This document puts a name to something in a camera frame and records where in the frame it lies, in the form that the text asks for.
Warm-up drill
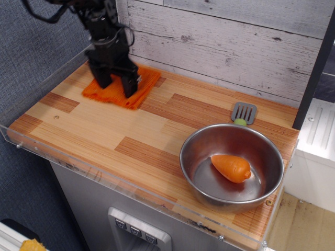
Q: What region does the orange cloth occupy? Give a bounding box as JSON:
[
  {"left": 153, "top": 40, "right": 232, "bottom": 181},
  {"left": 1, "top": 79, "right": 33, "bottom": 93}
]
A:
[{"left": 82, "top": 66, "right": 161, "bottom": 110}]

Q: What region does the stainless steel bowl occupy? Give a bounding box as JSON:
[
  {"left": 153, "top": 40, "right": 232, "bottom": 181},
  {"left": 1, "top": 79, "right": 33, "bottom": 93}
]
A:
[{"left": 180, "top": 124, "right": 284, "bottom": 213}]

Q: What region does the yellow object at corner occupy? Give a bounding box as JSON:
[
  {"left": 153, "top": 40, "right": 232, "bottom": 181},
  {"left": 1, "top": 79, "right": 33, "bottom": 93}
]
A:
[{"left": 19, "top": 239, "right": 47, "bottom": 251}]

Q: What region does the grey cabinet with dispenser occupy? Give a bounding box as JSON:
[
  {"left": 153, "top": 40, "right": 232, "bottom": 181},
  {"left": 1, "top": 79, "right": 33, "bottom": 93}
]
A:
[{"left": 51, "top": 163, "right": 258, "bottom": 250}]

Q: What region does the white aluminium side rail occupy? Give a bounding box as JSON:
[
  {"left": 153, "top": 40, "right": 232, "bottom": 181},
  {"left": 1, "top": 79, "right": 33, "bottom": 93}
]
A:
[{"left": 297, "top": 98, "right": 334, "bottom": 167}]

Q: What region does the clear acrylic table guard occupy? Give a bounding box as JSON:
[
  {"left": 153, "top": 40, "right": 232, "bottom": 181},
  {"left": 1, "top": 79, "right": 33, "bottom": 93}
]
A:
[{"left": 1, "top": 54, "right": 298, "bottom": 250}]

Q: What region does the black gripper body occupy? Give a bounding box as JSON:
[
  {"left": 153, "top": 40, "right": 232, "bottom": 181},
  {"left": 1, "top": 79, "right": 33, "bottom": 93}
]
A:
[{"left": 85, "top": 28, "right": 141, "bottom": 82}]

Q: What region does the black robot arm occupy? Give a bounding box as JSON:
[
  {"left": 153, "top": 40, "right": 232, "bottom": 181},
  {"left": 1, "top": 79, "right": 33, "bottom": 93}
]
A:
[{"left": 22, "top": 1, "right": 141, "bottom": 98}]

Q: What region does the black right vertical post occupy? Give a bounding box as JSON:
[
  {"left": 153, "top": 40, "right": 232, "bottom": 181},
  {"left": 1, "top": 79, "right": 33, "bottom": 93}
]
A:
[{"left": 292, "top": 10, "right": 334, "bottom": 130}]

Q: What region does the grey toy spatula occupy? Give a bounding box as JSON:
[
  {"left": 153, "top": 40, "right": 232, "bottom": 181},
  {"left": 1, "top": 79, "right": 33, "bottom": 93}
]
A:
[{"left": 231, "top": 102, "right": 257, "bottom": 126}]

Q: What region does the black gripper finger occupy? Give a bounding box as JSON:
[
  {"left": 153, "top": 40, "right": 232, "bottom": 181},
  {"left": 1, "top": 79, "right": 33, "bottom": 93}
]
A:
[
  {"left": 121, "top": 73, "right": 139, "bottom": 98},
  {"left": 90, "top": 64, "right": 112, "bottom": 89}
]

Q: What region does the orange toy carrot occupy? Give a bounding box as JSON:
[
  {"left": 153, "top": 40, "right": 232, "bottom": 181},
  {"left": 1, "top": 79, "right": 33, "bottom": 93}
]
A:
[{"left": 210, "top": 155, "right": 251, "bottom": 184}]

